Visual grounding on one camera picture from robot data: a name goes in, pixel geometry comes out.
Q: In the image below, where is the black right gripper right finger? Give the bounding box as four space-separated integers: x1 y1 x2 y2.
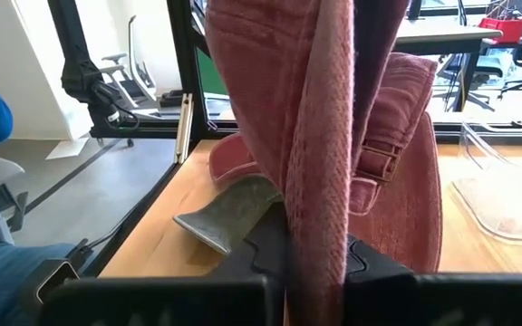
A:
344 234 522 326

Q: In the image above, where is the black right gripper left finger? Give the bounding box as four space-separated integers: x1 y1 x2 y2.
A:
37 202 290 326

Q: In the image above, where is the pink baseball cap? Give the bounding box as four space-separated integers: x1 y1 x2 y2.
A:
203 0 444 326

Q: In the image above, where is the clear plastic bin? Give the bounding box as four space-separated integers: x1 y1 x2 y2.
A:
449 120 522 246

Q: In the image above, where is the aluminium bar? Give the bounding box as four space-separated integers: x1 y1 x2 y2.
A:
174 92 195 165

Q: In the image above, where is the white office chair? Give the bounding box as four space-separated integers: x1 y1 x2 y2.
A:
99 14 159 110

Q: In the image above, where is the green board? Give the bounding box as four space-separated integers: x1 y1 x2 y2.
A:
196 46 229 97

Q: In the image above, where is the grey office table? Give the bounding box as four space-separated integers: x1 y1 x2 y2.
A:
392 16 504 113

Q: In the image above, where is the red plastic bin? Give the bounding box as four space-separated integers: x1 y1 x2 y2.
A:
477 16 522 45

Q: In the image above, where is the black cable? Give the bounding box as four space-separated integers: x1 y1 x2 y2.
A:
77 220 127 255

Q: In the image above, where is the black frame post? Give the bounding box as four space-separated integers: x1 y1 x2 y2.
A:
165 0 209 142

